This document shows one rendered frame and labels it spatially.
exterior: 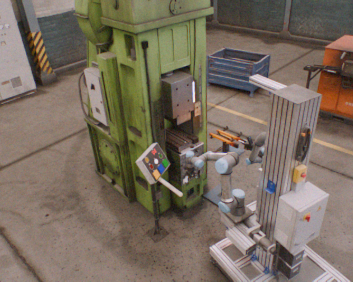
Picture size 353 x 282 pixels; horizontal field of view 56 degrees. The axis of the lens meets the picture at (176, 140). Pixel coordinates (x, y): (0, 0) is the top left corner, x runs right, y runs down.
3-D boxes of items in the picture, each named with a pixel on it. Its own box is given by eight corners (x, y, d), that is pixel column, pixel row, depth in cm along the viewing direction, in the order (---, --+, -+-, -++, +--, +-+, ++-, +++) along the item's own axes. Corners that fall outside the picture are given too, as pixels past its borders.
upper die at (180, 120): (190, 118, 368) (190, 111, 363) (177, 125, 358) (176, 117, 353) (167, 107, 396) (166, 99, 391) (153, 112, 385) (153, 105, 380)
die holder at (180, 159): (204, 172, 415) (204, 142, 391) (181, 186, 395) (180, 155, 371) (175, 154, 452) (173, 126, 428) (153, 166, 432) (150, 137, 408)
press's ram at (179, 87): (199, 107, 370) (199, 73, 349) (173, 119, 350) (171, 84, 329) (175, 96, 398) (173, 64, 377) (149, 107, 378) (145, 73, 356)
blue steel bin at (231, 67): (268, 84, 750) (272, 53, 712) (252, 96, 699) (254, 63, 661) (223, 74, 815) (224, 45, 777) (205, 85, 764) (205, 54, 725)
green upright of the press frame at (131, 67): (171, 207, 432) (157, 26, 309) (156, 217, 418) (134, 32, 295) (151, 191, 461) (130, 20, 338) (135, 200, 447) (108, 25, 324)
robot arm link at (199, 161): (207, 158, 304) (199, 153, 311) (198, 163, 298) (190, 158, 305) (207, 164, 308) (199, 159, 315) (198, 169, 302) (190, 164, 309)
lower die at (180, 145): (191, 145, 387) (191, 139, 383) (179, 152, 377) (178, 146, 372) (168, 132, 415) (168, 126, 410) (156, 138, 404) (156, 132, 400)
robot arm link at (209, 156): (243, 148, 276) (207, 149, 317) (234, 154, 271) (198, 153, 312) (247, 161, 278) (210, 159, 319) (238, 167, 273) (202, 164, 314)
